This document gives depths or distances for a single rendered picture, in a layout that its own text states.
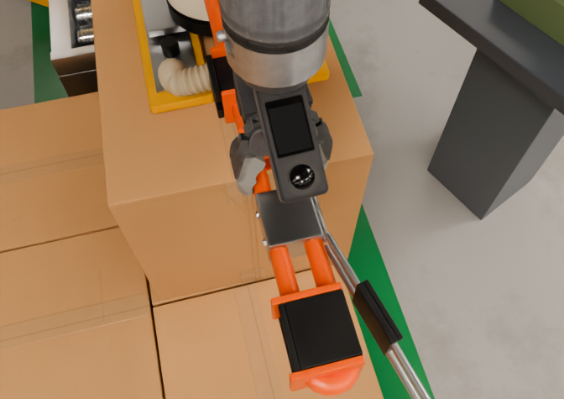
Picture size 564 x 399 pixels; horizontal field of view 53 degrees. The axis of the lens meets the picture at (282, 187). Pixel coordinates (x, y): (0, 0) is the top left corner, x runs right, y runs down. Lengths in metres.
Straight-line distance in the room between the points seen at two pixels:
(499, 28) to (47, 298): 1.13
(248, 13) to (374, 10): 2.08
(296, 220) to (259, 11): 0.27
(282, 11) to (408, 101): 1.78
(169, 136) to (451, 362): 1.16
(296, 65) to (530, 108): 1.14
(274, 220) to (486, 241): 1.37
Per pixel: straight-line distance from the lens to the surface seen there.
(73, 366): 1.20
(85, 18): 1.74
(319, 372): 0.56
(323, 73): 0.92
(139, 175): 0.85
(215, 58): 0.77
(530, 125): 1.59
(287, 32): 0.44
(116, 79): 0.98
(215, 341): 1.15
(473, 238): 1.93
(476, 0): 1.44
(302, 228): 0.62
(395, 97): 2.19
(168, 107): 0.90
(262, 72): 0.48
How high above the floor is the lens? 1.65
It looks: 59 degrees down
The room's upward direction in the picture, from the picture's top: straight up
